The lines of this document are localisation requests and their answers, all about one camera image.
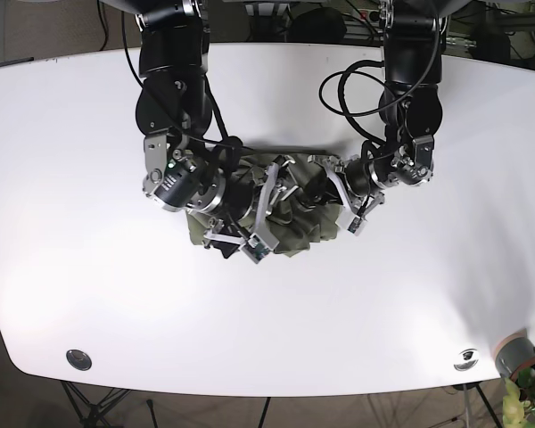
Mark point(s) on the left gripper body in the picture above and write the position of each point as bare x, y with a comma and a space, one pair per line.
357, 193

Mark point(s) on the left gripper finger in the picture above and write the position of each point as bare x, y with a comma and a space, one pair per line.
320, 190

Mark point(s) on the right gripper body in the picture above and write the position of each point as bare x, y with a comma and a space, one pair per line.
259, 192

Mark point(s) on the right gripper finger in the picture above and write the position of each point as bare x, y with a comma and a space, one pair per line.
301, 202
227, 249

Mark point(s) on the olive green T-shirt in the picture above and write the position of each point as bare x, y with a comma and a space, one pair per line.
315, 227

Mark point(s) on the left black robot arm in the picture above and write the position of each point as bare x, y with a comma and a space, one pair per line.
399, 133

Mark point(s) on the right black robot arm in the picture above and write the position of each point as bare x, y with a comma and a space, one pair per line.
189, 154

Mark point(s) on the left silver table grommet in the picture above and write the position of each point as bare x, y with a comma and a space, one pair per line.
79, 360

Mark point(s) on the silver table grommet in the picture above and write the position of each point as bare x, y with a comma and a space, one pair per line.
79, 360
466, 359

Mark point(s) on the right silver table grommet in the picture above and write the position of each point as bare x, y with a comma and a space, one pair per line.
466, 359

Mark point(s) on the grey plant pot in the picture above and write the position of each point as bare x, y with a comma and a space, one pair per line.
513, 354

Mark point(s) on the green potted plant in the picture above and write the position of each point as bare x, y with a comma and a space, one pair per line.
518, 405

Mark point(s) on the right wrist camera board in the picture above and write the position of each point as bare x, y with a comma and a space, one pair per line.
260, 243

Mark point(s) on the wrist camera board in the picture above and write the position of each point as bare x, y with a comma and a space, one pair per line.
260, 243
354, 223

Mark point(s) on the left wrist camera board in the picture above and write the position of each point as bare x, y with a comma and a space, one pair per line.
354, 223

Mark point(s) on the black table leg frame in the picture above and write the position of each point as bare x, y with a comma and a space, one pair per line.
93, 414

